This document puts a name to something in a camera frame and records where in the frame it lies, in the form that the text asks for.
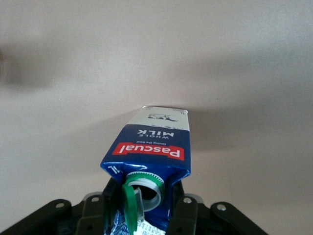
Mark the blue white milk carton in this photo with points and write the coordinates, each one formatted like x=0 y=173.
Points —
x=151 y=137

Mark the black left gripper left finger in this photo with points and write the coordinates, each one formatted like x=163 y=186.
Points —
x=91 y=215

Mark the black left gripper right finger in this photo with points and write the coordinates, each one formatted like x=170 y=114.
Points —
x=183 y=218

